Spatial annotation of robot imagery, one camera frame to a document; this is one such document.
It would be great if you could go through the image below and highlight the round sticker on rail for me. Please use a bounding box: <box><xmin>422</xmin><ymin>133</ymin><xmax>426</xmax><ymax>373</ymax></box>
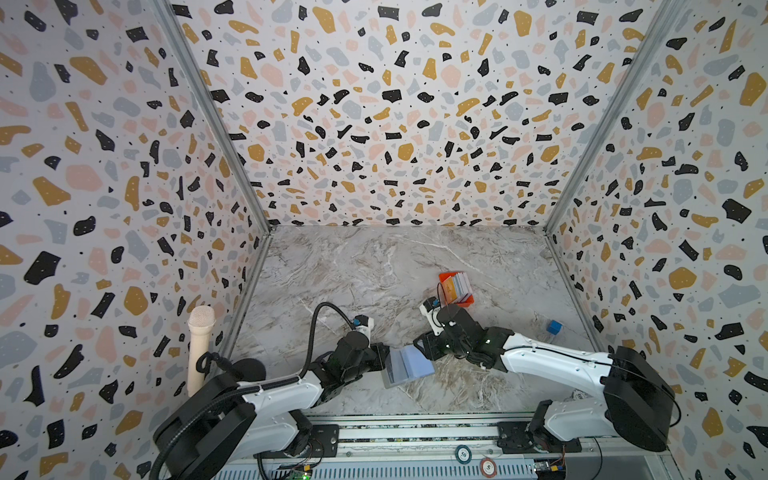
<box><xmin>454</xmin><ymin>445</ymin><xmax>472</xmax><ymax>465</ymax></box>

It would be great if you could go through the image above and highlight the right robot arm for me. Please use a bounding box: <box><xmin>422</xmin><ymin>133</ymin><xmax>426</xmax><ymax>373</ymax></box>
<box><xmin>414</xmin><ymin>297</ymin><xmax>682</xmax><ymax>453</ymax></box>

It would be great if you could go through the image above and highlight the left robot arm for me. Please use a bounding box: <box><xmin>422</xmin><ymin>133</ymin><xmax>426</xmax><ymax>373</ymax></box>
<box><xmin>148</xmin><ymin>331</ymin><xmax>390</xmax><ymax>479</ymax></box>

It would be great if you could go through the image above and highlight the beige microphone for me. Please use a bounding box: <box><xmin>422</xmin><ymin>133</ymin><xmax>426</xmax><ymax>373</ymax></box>
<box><xmin>186</xmin><ymin>305</ymin><xmax>216</xmax><ymax>397</ymax></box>

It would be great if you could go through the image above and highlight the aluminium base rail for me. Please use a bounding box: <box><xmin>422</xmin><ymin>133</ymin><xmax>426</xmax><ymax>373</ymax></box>
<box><xmin>211</xmin><ymin>414</ymin><xmax>682</xmax><ymax>479</ymax></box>

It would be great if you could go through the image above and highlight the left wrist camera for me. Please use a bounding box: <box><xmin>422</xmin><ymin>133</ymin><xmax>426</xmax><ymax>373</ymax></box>
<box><xmin>352</xmin><ymin>315</ymin><xmax>374</xmax><ymax>340</ymax></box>

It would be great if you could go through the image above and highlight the blue tag on table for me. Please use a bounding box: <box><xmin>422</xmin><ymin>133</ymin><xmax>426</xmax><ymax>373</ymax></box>
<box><xmin>546</xmin><ymin>320</ymin><xmax>563</xmax><ymax>336</ymax></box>

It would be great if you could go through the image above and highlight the black corrugated cable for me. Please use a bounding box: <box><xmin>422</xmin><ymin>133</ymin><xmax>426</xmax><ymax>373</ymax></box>
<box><xmin>148</xmin><ymin>301</ymin><xmax>358</xmax><ymax>480</ymax></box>

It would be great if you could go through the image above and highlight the beige leather card holder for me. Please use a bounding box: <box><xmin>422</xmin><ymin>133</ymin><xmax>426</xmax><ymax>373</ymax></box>
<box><xmin>383</xmin><ymin>345</ymin><xmax>435</xmax><ymax>388</ymax></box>

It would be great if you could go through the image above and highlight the red card tray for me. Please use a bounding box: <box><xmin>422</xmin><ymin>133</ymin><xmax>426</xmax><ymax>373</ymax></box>
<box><xmin>437</xmin><ymin>271</ymin><xmax>474</xmax><ymax>308</ymax></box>

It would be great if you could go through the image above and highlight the red round sticker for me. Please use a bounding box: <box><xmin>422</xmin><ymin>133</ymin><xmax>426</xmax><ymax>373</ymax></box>
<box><xmin>479</xmin><ymin>457</ymin><xmax>498</xmax><ymax>479</ymax></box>

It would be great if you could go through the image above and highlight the stack of cards in tray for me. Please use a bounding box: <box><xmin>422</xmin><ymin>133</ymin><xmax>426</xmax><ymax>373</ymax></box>
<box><xmin>442</xmin><ymin>272</ymin><xmax>472</xmax><ymax>304</ymax></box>

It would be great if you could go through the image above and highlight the black microphone stand base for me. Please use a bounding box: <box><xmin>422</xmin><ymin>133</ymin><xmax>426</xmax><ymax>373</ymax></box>
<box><xmin>233</xmin><ymin>358</ymin><xmax>267</xmax><ymax>382</ymax></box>

